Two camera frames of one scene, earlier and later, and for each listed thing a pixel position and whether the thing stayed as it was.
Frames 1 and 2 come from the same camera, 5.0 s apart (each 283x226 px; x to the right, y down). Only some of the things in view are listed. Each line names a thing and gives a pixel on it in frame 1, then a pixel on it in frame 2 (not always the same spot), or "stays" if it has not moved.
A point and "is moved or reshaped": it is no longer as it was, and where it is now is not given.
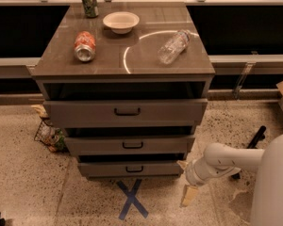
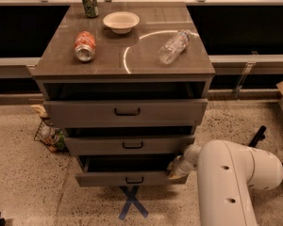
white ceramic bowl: x=121 y=22 stays
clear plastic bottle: x=174 y=47 stays
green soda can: x=90 y=1 stays
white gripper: x=192 y=175 to x=183 y=167
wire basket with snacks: x=53 y=137 stays
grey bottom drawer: x=130 y=169 is moved or reshaped
